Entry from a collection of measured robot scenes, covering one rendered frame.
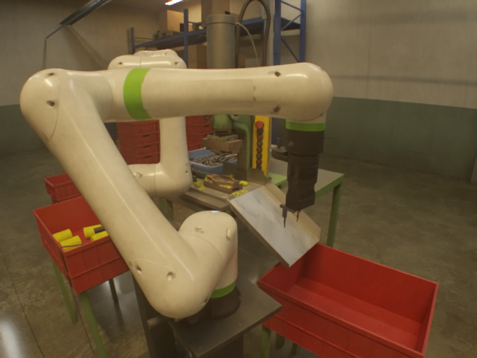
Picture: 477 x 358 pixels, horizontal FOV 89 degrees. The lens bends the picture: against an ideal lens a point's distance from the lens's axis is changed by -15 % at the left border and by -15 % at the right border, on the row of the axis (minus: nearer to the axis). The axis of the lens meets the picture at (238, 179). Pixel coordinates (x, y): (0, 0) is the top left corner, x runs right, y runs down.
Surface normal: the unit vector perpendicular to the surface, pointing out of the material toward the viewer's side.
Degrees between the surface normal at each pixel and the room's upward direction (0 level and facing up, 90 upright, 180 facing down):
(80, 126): 65
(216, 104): 119
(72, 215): 90
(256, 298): 0
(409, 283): 90
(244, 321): 0
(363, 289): 90
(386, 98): 90
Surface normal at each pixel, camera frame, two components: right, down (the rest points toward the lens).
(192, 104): -0.18, 0.73
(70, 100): 0.68, -0.22
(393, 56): -0.65, 0.24
